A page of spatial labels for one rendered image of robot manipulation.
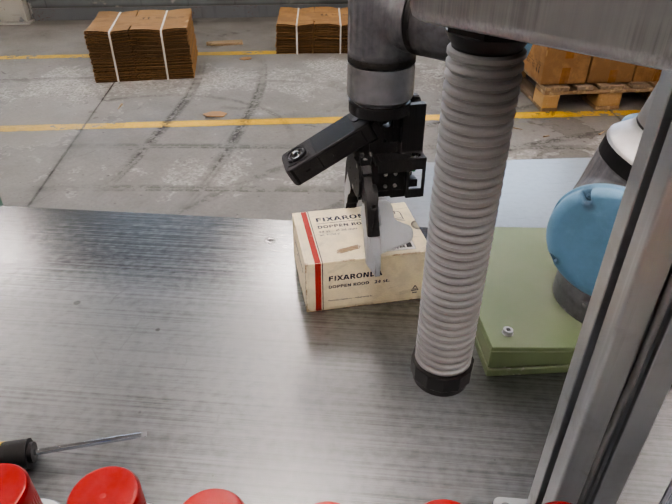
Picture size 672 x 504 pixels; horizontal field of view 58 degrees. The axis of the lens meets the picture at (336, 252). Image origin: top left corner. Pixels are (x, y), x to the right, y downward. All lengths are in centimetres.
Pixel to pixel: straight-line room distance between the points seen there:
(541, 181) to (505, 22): 95
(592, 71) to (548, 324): 319
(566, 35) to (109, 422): 60
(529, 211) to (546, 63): 274
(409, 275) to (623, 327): 43
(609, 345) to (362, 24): 41
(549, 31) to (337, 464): 50
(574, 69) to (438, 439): 329
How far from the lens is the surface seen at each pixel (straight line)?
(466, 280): 29
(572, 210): 55
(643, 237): 35
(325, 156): 70
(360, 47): 66
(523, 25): 18
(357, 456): 62
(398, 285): 78
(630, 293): 37
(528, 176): 113
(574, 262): 58
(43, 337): 82
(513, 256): 85
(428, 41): 62
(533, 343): 70
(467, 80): 25
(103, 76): 432
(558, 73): 377
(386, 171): 71
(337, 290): 76
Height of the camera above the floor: 133
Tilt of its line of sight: 35 degrees down
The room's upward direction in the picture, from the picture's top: straight up
